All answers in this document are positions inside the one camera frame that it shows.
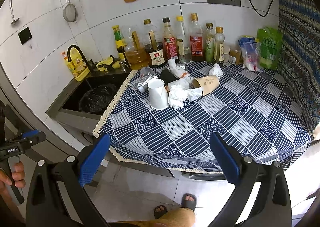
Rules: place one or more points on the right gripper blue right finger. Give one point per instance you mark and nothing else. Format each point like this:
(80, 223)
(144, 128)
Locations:
(229, 161)

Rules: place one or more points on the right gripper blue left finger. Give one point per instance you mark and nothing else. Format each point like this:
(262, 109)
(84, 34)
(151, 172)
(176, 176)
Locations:
(90, 159)

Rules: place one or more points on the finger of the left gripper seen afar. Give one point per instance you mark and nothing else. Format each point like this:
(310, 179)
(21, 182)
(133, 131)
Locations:
(29, 134)

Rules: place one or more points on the brown paper cup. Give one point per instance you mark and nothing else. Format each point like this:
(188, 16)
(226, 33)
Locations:
(207, 83)

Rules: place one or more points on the white paper cup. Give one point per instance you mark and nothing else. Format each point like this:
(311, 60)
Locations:
(157, 94)

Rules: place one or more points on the silver foil wrapper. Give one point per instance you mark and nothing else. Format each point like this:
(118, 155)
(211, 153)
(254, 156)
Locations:
(144, 76)

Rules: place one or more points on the white knit work glove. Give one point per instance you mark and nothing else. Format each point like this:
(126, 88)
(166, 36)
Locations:
(178, 71)

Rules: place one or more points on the black kitchen sink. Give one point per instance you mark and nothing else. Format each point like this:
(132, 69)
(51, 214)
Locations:
(68, 100)

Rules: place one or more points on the person's left hand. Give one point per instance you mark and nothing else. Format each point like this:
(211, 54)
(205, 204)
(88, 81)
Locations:
(18, 179)

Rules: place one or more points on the black sandal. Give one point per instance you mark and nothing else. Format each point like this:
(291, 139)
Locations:
(189, 201)

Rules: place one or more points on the blue patterned tablecloth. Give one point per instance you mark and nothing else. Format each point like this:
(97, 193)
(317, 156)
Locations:
(256, 113)

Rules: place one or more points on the yellow dish soap bottle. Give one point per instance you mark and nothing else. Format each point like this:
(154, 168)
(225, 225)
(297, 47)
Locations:
(77, 66)

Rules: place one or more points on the black faucet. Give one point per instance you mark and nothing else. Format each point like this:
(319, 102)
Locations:
(89, 63)

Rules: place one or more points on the yellow black rubber gloves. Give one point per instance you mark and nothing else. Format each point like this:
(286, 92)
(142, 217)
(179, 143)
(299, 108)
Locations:
(108, 64)

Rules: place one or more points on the small crumpled white tissue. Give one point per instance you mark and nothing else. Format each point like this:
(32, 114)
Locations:
(216, 71)

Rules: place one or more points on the small glass jar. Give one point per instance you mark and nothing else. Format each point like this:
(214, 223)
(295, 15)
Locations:
(234, 56)

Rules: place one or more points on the large cooking oil bottle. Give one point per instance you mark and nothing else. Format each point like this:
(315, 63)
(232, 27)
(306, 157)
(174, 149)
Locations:
(134, 50)

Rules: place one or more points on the white salt bag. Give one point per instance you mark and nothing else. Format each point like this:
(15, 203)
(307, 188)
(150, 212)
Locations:
(250, 50)

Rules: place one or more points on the green label sauce bottle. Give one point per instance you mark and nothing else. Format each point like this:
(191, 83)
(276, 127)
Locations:
(209, 47)

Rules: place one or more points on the green label sesame oil bottle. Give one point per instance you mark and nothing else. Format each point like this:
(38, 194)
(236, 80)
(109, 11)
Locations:
(120, 44)

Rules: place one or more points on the metal strainer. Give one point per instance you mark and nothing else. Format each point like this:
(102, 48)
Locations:
(69, 12)

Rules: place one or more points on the dark soy sauce bottle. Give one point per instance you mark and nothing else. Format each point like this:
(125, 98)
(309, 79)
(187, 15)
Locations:
(153, 45)

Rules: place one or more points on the red label gold cap bottle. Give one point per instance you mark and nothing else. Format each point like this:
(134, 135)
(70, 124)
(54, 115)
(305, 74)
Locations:
(196, 39)

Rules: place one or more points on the clear yellow cap bottle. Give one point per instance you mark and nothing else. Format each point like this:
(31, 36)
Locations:
(182, 41)

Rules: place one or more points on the green plastic bag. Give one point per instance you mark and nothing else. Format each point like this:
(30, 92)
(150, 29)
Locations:
(270, 45)

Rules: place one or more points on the red label vinegar bottle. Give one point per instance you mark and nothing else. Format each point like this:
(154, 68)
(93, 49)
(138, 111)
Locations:
(169, 41)

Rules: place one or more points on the blue patterned curtain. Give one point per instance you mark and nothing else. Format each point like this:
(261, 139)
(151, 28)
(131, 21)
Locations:
(299, 56)

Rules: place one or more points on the black wall switch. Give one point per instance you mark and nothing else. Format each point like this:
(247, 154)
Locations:
(24, 35)

